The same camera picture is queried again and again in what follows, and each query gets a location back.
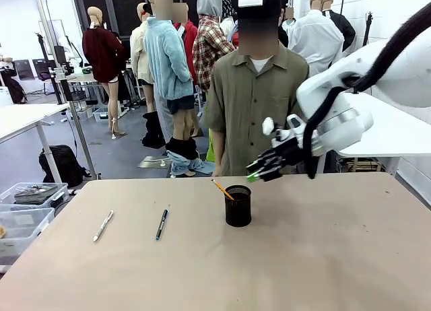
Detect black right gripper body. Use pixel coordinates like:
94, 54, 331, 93
258, 138, 309, 176

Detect white table behind arm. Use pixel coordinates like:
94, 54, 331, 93
336, 92, 431, 177

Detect black mesh pen holder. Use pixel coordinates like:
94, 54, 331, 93
224, 184, 253, 228

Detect black blue marker pen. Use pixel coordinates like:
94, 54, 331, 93
155, 209, 169, 242

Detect white pen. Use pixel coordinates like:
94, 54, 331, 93
93, 209, 114, 242

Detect yellow pencil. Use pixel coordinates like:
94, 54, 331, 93
211, 178, 235, 201

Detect person in olive shirt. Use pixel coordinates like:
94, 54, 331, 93
203, 0, 310, 177

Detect black boots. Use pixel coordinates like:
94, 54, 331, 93
141, 110, 166, 149

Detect mannequin in white shirt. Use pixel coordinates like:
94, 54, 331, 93
288, 0, 345, 78

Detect mannequin in plaid hooded shirt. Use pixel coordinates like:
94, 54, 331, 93
192, 0, 236, 93

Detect mannequin in light blue fleece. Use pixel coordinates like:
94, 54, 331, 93
143, 0, 215, 178

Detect mannequin in black suit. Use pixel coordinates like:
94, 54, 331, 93
322, 0, 356, 53

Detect mannequin in red jacket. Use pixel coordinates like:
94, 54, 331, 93
173, 3, 200, 86

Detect mannequin in cream jacket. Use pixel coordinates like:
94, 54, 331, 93
129, 2, 156, 113

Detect small clear floor bin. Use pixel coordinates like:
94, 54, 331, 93
92, 107, 109, 123

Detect mannequin in maroon sweater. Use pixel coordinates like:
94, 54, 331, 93
81, 6, 127, 140

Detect black backpack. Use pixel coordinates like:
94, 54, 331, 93
38, 144, 92, 188

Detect clear plastic bin with tray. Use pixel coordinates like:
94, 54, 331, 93
0, 182, 69, 209

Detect white side table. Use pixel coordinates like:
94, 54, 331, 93
0, 102, 102, 184

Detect black office chair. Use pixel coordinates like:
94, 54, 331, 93
32, 58, 57, 96

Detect clear plastic storage bin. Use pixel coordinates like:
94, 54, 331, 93
0, 206, 56, 267

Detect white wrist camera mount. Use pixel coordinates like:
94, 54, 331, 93
262, 114, 309, 149

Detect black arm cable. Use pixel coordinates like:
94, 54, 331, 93
302, 1, 431, 180

